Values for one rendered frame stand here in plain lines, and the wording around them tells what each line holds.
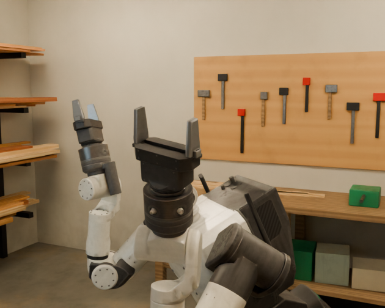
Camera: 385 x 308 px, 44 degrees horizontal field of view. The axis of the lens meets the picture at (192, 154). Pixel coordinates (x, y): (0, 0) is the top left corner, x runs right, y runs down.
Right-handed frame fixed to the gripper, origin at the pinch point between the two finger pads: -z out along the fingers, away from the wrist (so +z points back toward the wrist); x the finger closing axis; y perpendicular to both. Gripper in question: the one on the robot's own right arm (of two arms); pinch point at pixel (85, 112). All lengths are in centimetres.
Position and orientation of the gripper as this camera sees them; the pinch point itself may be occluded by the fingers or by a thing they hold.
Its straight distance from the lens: 148.1
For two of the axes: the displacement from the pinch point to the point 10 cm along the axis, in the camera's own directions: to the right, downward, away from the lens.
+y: -9.5, 2.3, 1.9
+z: 2.2, 9.7, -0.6
